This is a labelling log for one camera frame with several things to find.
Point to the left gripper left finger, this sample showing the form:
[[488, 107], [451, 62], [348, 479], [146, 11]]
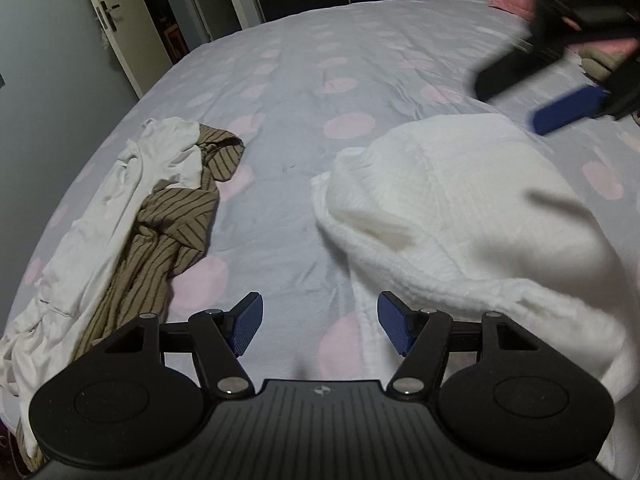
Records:
[[220, 338]]

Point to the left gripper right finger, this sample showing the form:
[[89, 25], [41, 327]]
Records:
[[421, 338]]

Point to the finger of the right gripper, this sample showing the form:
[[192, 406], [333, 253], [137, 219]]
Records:
[[585, 102], [525, 58]]

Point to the white textured garment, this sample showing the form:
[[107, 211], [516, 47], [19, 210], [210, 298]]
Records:
[[464, 214]]

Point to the pink pillow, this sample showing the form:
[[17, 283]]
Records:
[[541, 16]]

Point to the brown striped garment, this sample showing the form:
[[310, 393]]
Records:
[[170, 234]]

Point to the white thin garment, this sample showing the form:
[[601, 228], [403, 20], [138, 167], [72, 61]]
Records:
[[40, 341]]

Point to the polka dot bed sheet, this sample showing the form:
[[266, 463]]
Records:
[[298, 91]]

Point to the cream door with handle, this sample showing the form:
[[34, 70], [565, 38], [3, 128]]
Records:
[[135, 41]]

